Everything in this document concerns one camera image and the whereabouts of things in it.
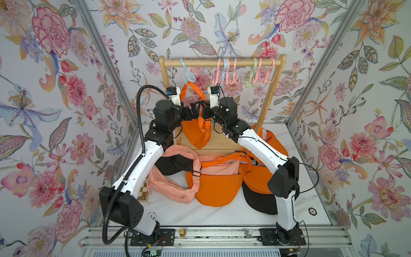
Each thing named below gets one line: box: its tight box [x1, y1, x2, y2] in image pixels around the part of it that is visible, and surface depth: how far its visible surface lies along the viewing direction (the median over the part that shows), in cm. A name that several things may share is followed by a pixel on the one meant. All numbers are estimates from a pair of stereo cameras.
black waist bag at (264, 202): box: [241, 180, 278, 215], surface depth 88 cm
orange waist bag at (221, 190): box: [185, 152, 253, 207], surface depth 87 cm
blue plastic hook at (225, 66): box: [221, 58, 228, 88], surface depth 69 cm
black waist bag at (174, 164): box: [154, 154, 194, 176], surface depth 93 cm
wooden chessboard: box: [137, 173, 149, 203], surface depth 86 cm
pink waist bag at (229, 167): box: [200, 155, 240, 176], surface depth 95 cm
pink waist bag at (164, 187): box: [147, 144, 202, 205], surface depth 86 cm
